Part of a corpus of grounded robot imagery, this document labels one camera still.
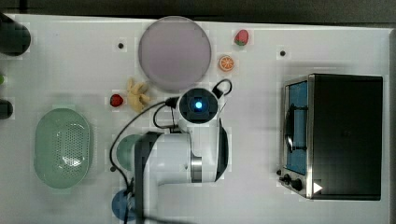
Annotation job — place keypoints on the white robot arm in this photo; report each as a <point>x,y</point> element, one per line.
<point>197,152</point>

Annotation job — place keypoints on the green oval strainer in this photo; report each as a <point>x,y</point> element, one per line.
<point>62,154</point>

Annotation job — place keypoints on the orange slice toy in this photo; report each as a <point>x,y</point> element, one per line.
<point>226,63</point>

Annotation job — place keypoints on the round lavender plate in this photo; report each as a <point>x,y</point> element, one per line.
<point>174,53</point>

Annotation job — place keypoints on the yellow plush banana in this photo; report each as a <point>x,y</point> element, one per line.
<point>136,95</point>

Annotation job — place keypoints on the green cup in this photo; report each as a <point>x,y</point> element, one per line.
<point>125,151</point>

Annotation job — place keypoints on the small dark red strawberry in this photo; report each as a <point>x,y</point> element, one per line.
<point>116,100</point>

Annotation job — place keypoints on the large red strawberry toy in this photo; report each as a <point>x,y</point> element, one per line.
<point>241,38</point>

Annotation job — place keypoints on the blue bowl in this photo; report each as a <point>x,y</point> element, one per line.
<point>123,206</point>

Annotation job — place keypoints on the toaster oven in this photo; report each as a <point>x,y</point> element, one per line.
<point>332,137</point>

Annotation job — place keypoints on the small black cylinder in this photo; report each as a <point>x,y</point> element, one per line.
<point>6,109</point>

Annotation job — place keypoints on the black cylinder container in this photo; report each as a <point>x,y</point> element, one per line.
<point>15,38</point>

